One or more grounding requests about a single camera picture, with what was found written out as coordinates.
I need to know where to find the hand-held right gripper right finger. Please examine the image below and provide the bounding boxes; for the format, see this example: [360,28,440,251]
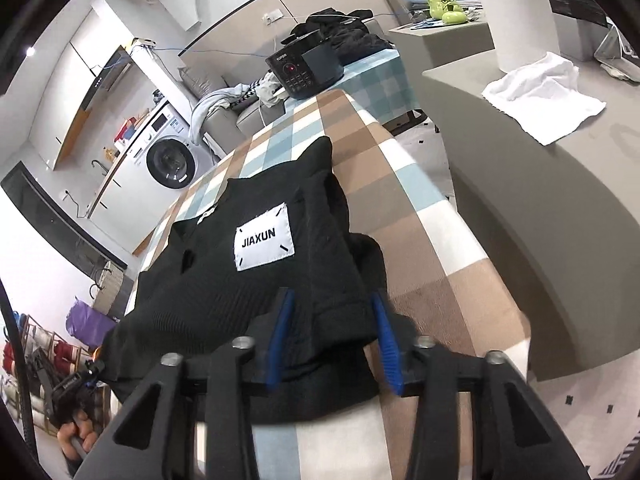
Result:
[369,291,591,480]

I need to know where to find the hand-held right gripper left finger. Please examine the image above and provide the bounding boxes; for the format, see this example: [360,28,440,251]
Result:
[72,287,296,480]

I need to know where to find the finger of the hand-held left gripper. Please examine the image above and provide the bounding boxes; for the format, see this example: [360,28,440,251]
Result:
[82,359,107,386]

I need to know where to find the black knit sweater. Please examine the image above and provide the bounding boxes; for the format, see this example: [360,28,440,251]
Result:
[100,136,396,423]

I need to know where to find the person's left hand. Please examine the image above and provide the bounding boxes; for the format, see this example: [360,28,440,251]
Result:
[57,412,101,461]

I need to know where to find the purple bag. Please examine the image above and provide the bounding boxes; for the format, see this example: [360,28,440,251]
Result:
[66,296,121,353]

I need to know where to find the wooden shoe rack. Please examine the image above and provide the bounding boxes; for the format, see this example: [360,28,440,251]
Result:
[0,312,96,441]

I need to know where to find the woven laundry basket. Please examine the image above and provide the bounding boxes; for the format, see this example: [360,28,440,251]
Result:
[92,260,123,318]

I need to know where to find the brown blue checkered tablecloth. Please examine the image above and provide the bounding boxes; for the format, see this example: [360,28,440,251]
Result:
[125,89,532,480]

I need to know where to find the black door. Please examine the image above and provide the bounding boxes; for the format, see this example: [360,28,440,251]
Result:
[0,160,128,273]

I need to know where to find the white base cabinets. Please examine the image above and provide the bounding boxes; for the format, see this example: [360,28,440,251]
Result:
[87,155,171,256]

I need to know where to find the white washing machine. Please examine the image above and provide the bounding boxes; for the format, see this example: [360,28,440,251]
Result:
[125,100,221,193]

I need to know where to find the grey curved counter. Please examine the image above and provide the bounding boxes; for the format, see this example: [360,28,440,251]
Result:
[422,50,640,386]

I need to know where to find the grey sofa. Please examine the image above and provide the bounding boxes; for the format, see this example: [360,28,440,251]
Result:
[202,87,281,153]

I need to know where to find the red box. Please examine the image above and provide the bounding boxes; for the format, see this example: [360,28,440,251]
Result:
[112,117,138,143]

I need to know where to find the light grey blanket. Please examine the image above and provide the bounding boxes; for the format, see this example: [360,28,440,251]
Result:
[189,85,251,138]

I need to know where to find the houndstooth cushion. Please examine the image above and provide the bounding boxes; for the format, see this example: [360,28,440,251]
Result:
[235,80,266,111]

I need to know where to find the white crumpled garment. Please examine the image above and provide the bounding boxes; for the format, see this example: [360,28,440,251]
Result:
[257,72,286,106]

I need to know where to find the teal checkered tablecloth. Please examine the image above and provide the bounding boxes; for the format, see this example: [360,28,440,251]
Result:
[320,49,428,133]

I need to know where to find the grey cushion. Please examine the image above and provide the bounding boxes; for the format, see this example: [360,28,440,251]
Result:
[177,67,223,98]

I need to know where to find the black pressure cooker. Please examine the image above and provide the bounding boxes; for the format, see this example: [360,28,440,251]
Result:
[265,35,346,100]

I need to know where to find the white cloth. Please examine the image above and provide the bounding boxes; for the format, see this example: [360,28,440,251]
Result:
[481,51,607,147]

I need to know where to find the range hood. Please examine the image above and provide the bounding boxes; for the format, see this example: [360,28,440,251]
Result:
[80,45,133,111]

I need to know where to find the grey bedside cabinet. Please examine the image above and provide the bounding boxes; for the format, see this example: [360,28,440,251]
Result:
[387,14,497,68]

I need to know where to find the black jacket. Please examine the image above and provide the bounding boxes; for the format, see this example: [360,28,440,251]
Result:
[290,8,393,56]

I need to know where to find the green toy figure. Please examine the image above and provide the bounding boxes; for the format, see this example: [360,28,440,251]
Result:
[426,0,473,25]

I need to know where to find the white paper towel roll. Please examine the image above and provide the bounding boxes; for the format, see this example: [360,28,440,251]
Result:
[470,0,563,72]

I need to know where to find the clear plastic holder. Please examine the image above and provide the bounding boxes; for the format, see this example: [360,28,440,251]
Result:
[597,27,640,81]

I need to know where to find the white wall cabinets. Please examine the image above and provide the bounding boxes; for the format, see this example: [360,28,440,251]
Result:
[47,7,136,171]

